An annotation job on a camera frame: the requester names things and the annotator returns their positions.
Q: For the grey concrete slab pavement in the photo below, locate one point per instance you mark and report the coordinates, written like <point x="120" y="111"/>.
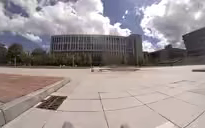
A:
<point x="123" y="100"/>

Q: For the row of trees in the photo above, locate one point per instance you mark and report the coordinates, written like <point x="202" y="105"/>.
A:
<point x="13" y="53"/>

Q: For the robot's own part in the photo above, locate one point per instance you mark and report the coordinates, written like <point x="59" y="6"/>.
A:
<point x="67" y="125"/>
<point x="124" y="126"/>

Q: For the red brick paving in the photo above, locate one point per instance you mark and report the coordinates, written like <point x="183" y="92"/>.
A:
<point x="16" y="85"/>

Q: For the low dark building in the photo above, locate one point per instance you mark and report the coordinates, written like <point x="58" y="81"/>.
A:
<point x="170" y="55"/>

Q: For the curved pale multi-storey building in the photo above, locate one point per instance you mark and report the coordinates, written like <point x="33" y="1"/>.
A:
<point x="90" y="45"/>

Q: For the dark tall building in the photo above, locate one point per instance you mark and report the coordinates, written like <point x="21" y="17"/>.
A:
<point x="200" y="41"/>

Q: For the grey concrete kerb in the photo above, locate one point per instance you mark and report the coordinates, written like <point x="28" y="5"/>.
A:
<point x="23" y="101"/>

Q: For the low concrete ledge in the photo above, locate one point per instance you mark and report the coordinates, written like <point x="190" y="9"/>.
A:
<point x="103" y="69"/>

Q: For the dark metal drain grate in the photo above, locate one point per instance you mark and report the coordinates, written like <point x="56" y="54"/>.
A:
<point x="51" y="102"/>

